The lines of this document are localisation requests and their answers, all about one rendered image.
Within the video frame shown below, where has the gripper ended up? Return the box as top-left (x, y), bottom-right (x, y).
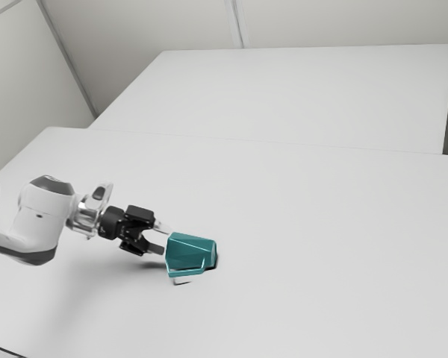
top-left (99, 204), bottom-right (174, 258)

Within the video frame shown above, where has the teal faceted mug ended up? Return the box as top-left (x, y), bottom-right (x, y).
top-left (164, 231), bottom-right (220, 277)

